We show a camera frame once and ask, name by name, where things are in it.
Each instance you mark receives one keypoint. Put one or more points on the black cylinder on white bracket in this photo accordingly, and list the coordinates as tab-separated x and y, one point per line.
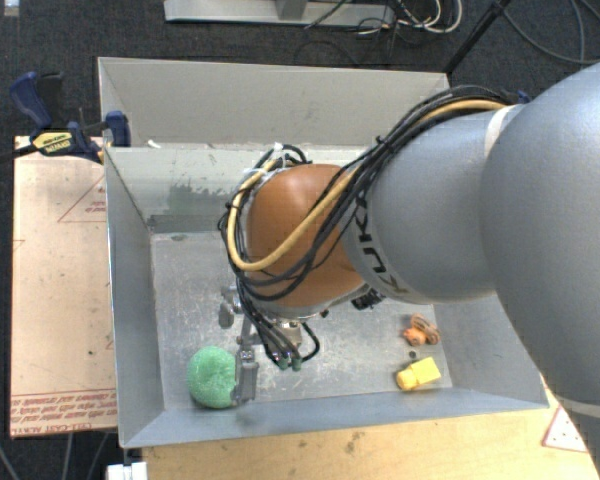
367	300

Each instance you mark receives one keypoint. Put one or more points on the green ball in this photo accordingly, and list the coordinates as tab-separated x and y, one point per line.
210	377

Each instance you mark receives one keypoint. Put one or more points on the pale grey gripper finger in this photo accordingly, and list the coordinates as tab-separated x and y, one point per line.
246	380
227	315

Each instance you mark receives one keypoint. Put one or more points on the small orange toy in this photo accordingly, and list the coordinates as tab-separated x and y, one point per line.
420	332

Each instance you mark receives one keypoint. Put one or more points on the grey metal bin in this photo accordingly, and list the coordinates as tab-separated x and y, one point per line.
190	288

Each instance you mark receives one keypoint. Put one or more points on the yellow toy block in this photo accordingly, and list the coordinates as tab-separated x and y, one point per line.
419	374

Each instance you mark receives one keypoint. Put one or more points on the brown cardboard board, red print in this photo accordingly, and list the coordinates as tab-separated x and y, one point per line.
60	288

